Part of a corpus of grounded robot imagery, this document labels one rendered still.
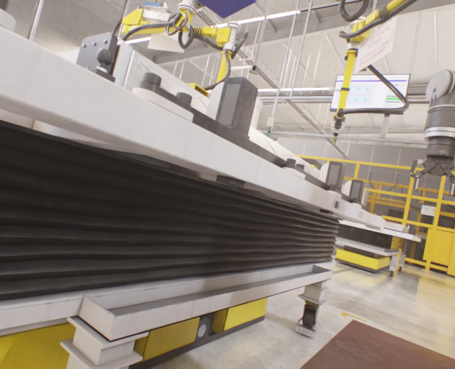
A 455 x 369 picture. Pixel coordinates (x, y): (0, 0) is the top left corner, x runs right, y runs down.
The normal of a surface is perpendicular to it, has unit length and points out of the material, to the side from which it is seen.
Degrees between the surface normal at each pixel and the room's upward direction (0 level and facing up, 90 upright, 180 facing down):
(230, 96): 90
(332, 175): 90
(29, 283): 38
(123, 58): 90
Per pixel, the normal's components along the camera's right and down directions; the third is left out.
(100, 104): 0.80, 0.14
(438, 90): -0.97, -0.22
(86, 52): -0.55, -0.18
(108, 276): 0.67, -0.68
